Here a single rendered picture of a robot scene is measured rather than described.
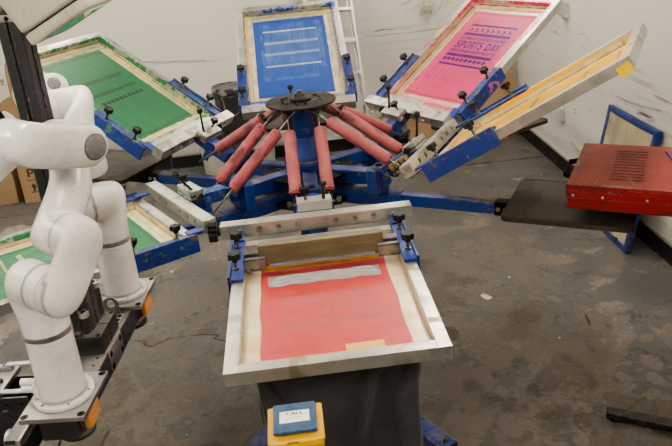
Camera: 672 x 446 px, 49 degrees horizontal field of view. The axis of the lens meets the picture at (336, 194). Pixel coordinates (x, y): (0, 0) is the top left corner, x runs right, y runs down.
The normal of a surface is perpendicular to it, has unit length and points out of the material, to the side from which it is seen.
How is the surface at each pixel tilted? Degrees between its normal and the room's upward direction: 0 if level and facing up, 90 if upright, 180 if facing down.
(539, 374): 0
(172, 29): 90
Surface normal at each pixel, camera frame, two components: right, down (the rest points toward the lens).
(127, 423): -0.09, -0.93
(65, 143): 0.81, 0.04
